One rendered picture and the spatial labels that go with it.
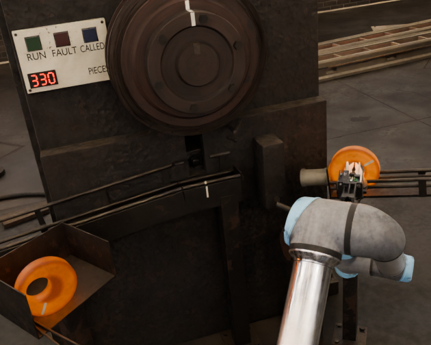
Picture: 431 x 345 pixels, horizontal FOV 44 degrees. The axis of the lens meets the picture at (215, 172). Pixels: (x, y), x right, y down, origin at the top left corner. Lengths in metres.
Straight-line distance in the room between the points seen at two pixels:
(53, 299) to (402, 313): 1.38
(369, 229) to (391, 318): 1.12
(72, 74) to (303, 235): 0.86
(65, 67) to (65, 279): 0.62
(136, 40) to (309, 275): 0.77
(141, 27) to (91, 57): 0.23
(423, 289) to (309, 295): 1.29
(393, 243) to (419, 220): 1.67
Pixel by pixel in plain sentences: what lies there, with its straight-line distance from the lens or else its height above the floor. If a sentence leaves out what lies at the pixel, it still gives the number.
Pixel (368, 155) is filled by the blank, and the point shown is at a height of 0.76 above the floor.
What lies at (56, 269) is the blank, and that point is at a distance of 1.41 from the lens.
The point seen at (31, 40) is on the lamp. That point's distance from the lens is 1.62.
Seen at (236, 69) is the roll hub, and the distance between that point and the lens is 1.51.
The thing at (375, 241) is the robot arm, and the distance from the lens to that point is 1.16.
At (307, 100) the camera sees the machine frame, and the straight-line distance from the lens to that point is 1.86.
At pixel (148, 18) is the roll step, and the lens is 1.48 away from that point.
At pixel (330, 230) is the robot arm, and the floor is 0.85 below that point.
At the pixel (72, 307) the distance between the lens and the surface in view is 1.47.
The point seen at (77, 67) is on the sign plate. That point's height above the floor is 1.11.
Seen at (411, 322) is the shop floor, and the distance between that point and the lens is 2.24.
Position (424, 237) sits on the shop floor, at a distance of 2.73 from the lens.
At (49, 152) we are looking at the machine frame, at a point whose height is 0.87.
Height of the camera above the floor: 1.47
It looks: 26 degrees down
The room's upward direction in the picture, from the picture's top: 6 degrees counter-clockwise
